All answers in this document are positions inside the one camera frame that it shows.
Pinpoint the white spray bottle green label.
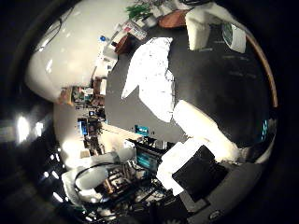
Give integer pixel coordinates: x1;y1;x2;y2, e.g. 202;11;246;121
185;4;249;54

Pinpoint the white cloth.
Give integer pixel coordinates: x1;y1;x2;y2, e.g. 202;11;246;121
121;36;176;123

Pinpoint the reddish brown round object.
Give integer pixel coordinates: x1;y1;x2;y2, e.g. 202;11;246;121
158;9;190;30

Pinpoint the small brown box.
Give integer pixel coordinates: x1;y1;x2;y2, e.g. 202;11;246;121
114;33;135;55

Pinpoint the white printed carton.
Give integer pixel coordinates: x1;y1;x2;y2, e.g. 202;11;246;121
120;20;148;41

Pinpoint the green potted plant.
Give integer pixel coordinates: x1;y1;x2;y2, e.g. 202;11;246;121
125;3;152;21

